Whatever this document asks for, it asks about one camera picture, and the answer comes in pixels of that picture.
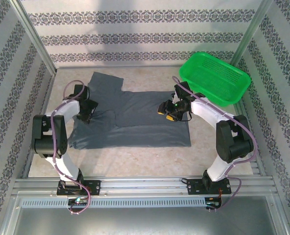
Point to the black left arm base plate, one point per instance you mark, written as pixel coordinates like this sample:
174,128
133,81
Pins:
94,187

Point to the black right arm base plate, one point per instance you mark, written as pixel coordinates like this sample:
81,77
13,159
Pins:
194,187

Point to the aluminium side rail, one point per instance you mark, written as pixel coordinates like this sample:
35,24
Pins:
45,98
258,170

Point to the grey t-shirt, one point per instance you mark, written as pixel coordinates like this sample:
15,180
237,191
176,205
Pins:
144,117

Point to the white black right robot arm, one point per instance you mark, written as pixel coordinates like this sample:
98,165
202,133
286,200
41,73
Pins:
206,110

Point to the grey metal sheet panel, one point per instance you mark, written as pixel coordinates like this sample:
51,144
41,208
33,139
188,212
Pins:
144,222

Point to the aluminium mounting rail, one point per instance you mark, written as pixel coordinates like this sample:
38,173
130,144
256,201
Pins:
144,183

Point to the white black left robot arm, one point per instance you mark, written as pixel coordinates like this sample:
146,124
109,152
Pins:
66,110

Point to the aluminium corner post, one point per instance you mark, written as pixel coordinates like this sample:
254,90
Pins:
32,36
252,29

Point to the green plastic basket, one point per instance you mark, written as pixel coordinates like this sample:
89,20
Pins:
215,80

